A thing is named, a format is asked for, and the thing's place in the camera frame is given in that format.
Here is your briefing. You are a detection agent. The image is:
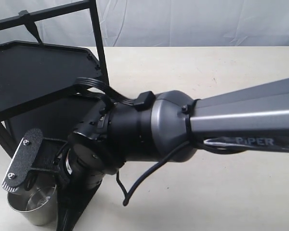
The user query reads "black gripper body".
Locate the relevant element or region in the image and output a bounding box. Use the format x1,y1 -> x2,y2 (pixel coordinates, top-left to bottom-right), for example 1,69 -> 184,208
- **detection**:
56,144 -> 105,231

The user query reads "stainless steel mug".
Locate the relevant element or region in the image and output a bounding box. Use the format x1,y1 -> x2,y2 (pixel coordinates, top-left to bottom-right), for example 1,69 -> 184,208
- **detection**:
7,185 -> 57,226

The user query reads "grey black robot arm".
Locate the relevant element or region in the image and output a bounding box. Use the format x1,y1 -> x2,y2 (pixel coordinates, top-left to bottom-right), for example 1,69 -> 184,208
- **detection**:
61,77 -> 289,210

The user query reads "black two-tier shelf rack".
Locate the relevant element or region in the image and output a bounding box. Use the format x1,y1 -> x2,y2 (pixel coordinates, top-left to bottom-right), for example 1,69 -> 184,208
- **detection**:
0,0 -> 109,157

